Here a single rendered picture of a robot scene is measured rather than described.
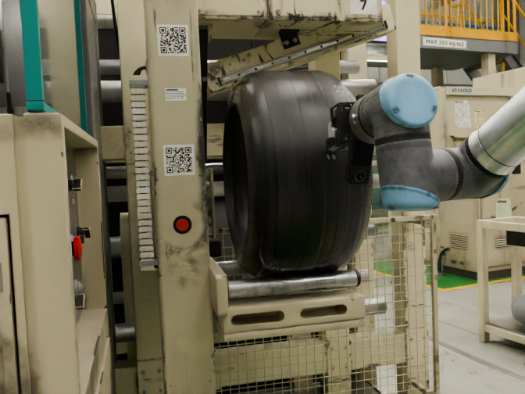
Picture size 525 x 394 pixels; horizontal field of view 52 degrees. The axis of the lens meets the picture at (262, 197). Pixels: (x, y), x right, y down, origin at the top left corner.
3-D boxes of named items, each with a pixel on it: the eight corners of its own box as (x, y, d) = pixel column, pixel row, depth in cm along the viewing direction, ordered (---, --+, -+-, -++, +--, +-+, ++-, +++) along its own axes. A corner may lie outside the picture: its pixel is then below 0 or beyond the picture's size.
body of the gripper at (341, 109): (362, 109, 113) (387, 94, 101) (365, 149, 112) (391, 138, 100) (327, 109, 111) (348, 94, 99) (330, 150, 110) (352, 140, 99)
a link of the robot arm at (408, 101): (391, 133, 82) (383, 69, 82) (359, 146, 94) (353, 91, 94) (446, 129, 84) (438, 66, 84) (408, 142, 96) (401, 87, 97)
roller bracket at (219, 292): (217, 317, 123) (215, 275, 123) (198, 283, 162) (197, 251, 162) (231, 316, 124) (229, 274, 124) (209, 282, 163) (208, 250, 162)
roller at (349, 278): (221, 289, 133) (223, 303, 129) (222, 277, 130) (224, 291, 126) (352, 277, 140) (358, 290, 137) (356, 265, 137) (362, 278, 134)
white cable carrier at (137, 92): (140, 270, 131) (129, 75, 129) (140, 267, 136) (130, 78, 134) (158, 269, 132) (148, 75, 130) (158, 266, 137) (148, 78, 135)
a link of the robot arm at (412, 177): (463, 206, 86) (454, 130, 87) (408, 213, 81) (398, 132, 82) (423, 210, 95) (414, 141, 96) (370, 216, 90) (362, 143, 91)
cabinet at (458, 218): (481, 281, 520) (479, 153, 514) (440, 272, 574) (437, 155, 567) (548, 271, 556) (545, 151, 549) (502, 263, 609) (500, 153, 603)
